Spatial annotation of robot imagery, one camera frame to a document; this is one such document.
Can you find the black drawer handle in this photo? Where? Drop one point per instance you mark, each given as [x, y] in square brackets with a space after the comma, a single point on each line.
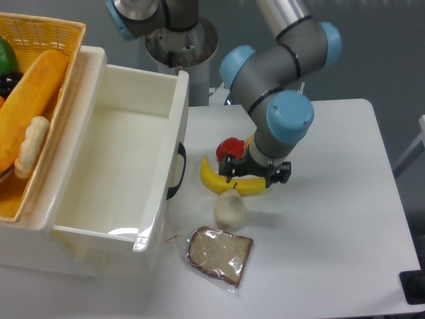
[179, 171]

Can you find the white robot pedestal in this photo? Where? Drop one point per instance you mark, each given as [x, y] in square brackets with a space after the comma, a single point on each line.
[190, 51]

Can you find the orange baguette loaf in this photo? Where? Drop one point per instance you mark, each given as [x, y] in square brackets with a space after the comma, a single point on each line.
[27, 100]

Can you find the metal mounting bracket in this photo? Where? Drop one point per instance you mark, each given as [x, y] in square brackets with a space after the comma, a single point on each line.
[218, 95]

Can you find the red bell pepper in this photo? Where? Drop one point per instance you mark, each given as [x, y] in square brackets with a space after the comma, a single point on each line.
[230, 146]

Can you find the white furniture leg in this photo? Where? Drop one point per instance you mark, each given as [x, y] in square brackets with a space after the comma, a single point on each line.
[414, 149]

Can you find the bagged bread slice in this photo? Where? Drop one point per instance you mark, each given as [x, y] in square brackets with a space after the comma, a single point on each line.
[216, 255]

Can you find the yellow wicker basket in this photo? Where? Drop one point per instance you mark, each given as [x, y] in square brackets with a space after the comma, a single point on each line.
[46, 50]

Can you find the black grape bunch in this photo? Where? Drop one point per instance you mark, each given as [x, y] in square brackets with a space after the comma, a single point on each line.
[9, 80]

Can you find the black device at edge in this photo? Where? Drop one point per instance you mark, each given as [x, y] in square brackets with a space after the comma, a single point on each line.
[413, 286]

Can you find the yellow bell pepper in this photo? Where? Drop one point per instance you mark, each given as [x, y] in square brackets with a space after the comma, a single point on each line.
[248, 141]

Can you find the yellow banana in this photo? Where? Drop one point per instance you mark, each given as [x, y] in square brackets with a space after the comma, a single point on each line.
[218, 184]

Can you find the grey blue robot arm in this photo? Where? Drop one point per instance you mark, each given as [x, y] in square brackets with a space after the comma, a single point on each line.
[258, 81]

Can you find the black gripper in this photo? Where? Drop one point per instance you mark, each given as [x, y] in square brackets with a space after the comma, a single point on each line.
[254, 162]

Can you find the cream pastry piece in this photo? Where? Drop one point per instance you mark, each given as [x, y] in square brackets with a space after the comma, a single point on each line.
[30, 148]

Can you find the green bell pepper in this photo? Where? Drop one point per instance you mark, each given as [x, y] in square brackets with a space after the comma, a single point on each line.
[8, 59]

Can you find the pale white pear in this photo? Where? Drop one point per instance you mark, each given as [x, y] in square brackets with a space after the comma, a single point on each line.
[229, 209]

